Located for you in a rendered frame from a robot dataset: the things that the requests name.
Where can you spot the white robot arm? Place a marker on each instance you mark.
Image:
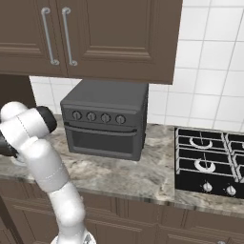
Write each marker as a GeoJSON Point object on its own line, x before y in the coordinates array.
{"type": "Point", "coordinates": [47, 165]}

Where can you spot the round dark oven knob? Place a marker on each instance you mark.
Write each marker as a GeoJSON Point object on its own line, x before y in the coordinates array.
{"type": "Point", "coordinates": [105, 117]}
{"type": "Point", "coordinates": [91, 116]}
{"type": "Point", "coordinates": [77, 115]}
{"type": "Point", "coordinates": [120, 119]}

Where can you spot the dark grey oven door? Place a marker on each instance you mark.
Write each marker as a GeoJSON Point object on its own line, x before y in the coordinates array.
{"type": "Point", "coordinates": [101, 144]}

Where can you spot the dark grey countertop oven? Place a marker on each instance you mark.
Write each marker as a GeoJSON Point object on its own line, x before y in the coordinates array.
{"type": "Point", "coordinates": [105, 95]}

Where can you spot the black gas hob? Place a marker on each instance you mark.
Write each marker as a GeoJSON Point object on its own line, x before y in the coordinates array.
{"type": "Point", "coordinates": [206, 158]}

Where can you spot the brown base cupboard run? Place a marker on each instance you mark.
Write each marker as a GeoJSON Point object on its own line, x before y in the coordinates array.
{"type": "Point", "coordinates": [143, 222]}

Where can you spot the silver hob knob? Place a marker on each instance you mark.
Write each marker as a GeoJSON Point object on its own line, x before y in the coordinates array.
{"type": "Point", "coordinates": [231, 190]}
{"type": "Point", "coordinates": [207, 187]}

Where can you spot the brown tall cupboard side panel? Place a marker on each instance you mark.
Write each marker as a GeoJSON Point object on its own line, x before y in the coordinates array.
{"type": "Point", "coordinates": [16, 89]}

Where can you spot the white plate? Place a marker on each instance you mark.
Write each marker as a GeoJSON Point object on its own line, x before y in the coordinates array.
{"type": "Point", "coordinates": [17, 162]}

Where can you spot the wide brown wall cupboard door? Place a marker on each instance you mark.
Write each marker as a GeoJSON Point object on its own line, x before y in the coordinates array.
{"type": "Point", "coordinates": [120, 35]}

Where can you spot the narrow brown wall cupboard door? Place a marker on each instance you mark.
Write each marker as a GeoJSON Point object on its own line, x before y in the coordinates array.
{"type": "Point", "coordinates": [22, 31]}

